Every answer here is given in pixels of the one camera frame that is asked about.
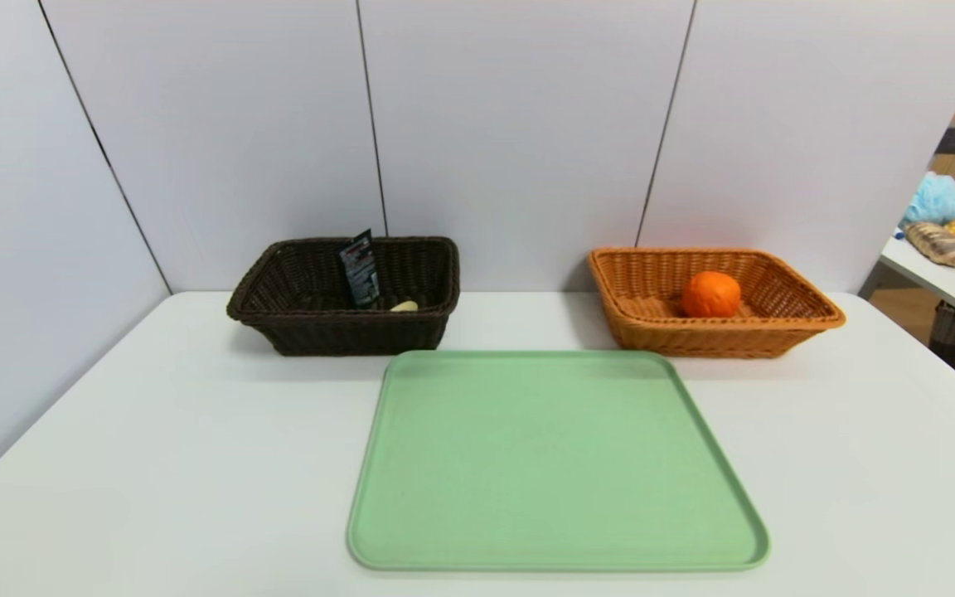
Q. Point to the dark brown wicker basket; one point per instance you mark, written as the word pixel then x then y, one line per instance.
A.
pixel 378 327

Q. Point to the orange wicker basket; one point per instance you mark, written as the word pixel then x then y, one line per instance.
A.
pixel 652 332

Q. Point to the light blue bath pouf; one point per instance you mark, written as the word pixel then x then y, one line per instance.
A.
pixel 938 199

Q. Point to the orange fruit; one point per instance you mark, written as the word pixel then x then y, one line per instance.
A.
pixel 711 294

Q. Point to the white side table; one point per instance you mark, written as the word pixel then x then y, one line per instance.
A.
pixel 942 286

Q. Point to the black cosmetic tube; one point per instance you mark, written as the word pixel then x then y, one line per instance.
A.
pixel 359 269

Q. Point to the dark grey box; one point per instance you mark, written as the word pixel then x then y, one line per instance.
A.
pixel 953 138

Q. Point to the light green plastic tray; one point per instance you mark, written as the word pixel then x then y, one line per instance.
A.
pixel 544 464

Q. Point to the striped brown bread loaf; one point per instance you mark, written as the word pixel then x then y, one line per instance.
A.
pixel 940 243

